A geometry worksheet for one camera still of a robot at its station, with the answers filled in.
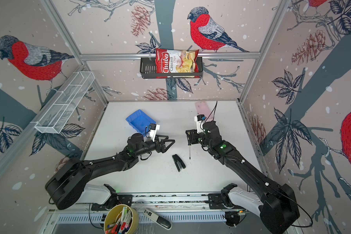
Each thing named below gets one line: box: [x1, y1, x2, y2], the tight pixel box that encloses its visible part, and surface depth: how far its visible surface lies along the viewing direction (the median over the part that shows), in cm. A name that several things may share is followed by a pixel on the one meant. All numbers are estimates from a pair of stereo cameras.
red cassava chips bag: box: [155, 48, 200, 79], surface depth 90 cm
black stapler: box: [172, 154, 186, 173], surface depth 87 cm
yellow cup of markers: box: [103, 204, 139, 234], surface depth 61 cm
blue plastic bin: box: [125, 109, 157, 137], surface depth 109 cm
